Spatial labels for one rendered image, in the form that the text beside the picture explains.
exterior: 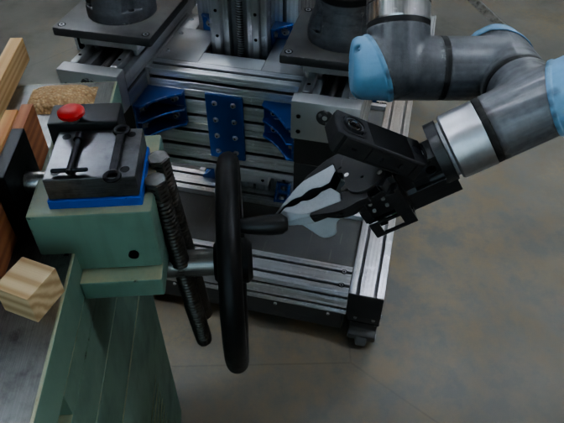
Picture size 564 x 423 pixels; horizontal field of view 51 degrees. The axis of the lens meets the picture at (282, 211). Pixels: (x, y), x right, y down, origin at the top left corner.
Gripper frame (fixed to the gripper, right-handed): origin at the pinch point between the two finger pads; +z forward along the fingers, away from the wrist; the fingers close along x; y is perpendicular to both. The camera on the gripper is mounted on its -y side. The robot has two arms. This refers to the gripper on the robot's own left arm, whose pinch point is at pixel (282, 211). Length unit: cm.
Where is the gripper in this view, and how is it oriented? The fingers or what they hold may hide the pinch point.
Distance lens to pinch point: 70.0
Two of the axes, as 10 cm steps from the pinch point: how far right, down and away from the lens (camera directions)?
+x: -0.7, -7.0, 7.1
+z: -8.6, 4.1, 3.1
